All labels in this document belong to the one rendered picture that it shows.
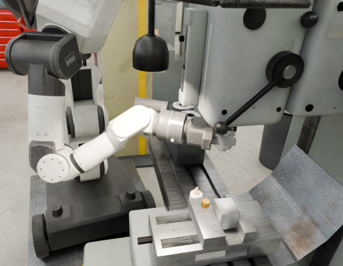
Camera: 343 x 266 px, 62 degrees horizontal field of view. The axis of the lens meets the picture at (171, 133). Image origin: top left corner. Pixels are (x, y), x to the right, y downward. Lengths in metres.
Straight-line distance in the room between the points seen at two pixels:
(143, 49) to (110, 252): 0.79
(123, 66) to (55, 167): 1.74
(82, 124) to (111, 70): 1.22
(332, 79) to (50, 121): 0.67
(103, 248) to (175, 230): 0.39
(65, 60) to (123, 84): 1.73
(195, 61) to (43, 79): 0.38
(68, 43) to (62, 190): 1.02
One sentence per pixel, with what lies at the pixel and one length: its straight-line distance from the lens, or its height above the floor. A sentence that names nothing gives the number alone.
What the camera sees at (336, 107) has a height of 1.37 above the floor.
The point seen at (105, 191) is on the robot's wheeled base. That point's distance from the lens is 1.60.
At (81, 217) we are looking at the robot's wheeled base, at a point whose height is 0.59.
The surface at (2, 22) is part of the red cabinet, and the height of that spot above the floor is 0.81.
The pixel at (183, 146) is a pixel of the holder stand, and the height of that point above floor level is 1.02.
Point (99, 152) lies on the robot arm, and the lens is 0.79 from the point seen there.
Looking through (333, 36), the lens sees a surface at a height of 1.52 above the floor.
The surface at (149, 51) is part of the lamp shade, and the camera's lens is 0.54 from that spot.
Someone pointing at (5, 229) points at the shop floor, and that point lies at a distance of 2.38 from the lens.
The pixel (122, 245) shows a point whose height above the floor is 0.72.
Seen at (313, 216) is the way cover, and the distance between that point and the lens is 1.03.
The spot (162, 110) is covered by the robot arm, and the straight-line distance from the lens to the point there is 0.77.
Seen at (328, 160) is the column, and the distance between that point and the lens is 1.03.
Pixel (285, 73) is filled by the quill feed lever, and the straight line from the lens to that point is 0.61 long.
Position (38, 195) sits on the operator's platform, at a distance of 1.93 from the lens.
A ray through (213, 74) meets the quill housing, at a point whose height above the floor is 1.44.
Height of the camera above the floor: 1.61
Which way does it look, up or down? 29 degrees down
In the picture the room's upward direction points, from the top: 3 degrees clockwise
